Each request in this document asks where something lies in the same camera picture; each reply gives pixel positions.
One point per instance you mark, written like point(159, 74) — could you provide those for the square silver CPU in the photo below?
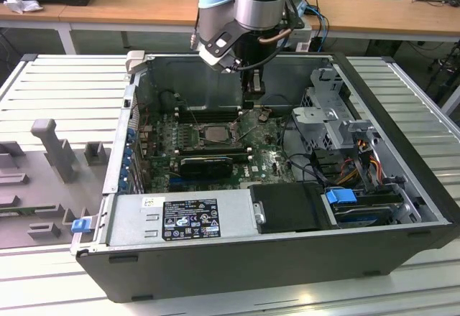
point(219, 133)

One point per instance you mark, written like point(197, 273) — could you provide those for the black RAM slot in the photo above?
point(240, 156)
point(208, 118)
point(208, 111)
point(212, 147)

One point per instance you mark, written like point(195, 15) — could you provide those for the thin metal locking lever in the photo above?
point(246, 131)
point(196, 119)

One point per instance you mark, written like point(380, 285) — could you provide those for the CPU socket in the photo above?
point(201, 140)

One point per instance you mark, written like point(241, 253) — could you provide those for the black power adapter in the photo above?
point(317, 44)

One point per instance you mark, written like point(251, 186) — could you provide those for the grey metal drive cage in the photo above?
point(316, 115)

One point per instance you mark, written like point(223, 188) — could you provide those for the black cylindrical component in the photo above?
point(167, 100)

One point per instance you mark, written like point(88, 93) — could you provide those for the green motherboard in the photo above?
point(266, 158)

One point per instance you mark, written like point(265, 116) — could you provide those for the grey plastic case latch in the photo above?
point(136, 61)

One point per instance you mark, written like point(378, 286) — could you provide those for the wooden office desk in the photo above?
point(28, 16)
point(143, 3)

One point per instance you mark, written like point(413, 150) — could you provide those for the black graphics card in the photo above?
point(206, 168)

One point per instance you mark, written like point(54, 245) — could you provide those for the hard disk in blue carrier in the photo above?
point(339, 197)

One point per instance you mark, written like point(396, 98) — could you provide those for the grey power supply unit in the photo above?
point(125, 222)

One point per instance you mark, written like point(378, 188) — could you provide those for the black open PC case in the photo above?
point(215, 269)

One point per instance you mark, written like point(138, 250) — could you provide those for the crumpled white paper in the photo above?
point(21, 4)

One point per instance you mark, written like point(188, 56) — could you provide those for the blue plastic release latch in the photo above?
point(80, 225)

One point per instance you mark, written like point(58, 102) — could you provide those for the grey parts rack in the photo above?
point(36, 186)

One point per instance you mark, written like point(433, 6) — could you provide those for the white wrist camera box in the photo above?
point(215, 59)

